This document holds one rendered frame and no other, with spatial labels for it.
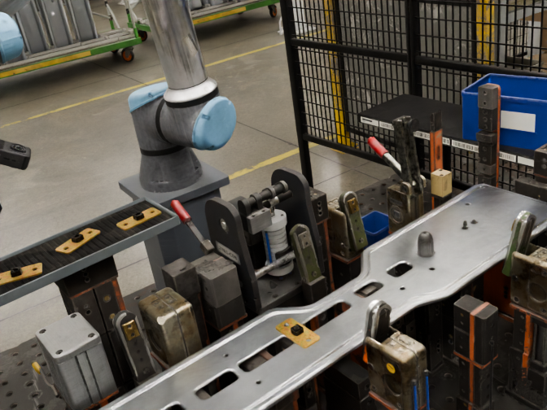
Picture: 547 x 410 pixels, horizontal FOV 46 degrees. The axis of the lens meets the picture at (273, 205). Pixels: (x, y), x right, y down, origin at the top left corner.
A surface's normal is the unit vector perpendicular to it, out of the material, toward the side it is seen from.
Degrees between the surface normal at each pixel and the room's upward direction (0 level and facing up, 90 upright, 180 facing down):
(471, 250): 0
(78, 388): 90
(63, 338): 0
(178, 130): 96
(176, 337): 90
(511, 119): 90
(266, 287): 0
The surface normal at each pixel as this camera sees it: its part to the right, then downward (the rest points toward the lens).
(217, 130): 0.80, 0.29
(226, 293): 0.61, 0.28
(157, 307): -0.14, -0.88
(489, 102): -0.78, 0.38
